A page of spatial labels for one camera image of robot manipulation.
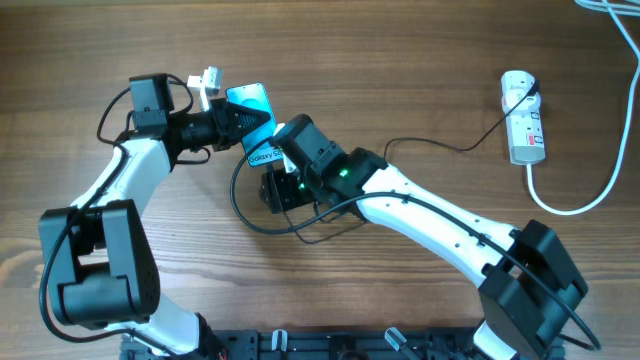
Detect blue screen Galaxy smartphone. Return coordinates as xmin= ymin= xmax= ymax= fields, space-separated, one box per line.
xmin=224 ymin=82 xmax=284 ymax=168

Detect black USB charging cable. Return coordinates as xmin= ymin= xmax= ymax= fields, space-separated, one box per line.
xmin=282 ymin=79 xmax=541 ymax=246

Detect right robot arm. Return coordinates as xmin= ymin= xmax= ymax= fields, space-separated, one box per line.
xmin=265 ymin=114 xmax=588 ymax=359

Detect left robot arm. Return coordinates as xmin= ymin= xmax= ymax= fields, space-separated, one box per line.
xmin=38 ymin=73 xmax=271 ymax=359

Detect white USB charger plug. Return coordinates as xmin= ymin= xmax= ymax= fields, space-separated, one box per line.
xmin=501 ymin=83 xmax=541 ymax=114

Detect white power strip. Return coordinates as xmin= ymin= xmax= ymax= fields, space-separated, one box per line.
xmin=501 ymin=70 xmax=546 ymax=166

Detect black left camera cable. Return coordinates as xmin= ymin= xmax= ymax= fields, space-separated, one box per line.
xmin=37 ymin=73 xmax=201 ymax=359

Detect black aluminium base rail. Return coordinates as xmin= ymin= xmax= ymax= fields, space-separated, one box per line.
xmin=119 ymin=327 xmax=566 ymax=360

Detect white power strip cord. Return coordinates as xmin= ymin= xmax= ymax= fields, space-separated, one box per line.
xmin=525 ymin=0 xmax=640 ymax=217

